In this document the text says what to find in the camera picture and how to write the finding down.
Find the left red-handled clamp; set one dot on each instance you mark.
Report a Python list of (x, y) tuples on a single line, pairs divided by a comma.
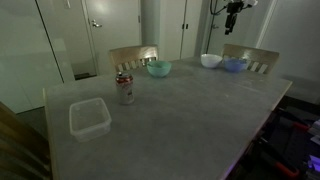
[(276, 160)]

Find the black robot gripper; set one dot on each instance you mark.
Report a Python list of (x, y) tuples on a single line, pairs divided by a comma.
[(233, 8)]

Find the clear plastic container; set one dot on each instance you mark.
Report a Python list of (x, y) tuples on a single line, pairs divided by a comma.
[(89, 119)]

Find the teal bowl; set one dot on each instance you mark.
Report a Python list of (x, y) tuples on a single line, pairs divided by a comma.
[(159, 69)]

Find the white door with handle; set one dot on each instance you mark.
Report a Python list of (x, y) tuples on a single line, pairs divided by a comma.
[(113, 24)]

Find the wooden chair behind teal bowl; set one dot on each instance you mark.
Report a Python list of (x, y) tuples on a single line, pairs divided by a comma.
[(132, 57)]

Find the blue bowl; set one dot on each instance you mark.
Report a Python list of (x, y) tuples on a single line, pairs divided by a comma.
[(234, 65)]

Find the white bowl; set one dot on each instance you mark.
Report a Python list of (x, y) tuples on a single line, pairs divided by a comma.
[(210, 60)]

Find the red soda can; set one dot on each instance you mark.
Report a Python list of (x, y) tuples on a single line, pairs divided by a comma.
[(124, 86)]

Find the wooden chair near bowls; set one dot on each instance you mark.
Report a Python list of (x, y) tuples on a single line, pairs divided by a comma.
[(259, 60)]

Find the red-handled clamp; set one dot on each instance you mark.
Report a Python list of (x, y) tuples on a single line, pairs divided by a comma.
[(276, 160), (297, 122)]

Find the right red-handled clamp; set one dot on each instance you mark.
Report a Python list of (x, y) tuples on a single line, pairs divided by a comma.
[(297, 122)]

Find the dark wooden chair foreground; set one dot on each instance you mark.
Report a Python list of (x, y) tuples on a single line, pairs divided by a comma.
[(25, 152)]

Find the purple-lit robot base frame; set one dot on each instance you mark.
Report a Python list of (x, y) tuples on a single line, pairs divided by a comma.
[(313, 152)]

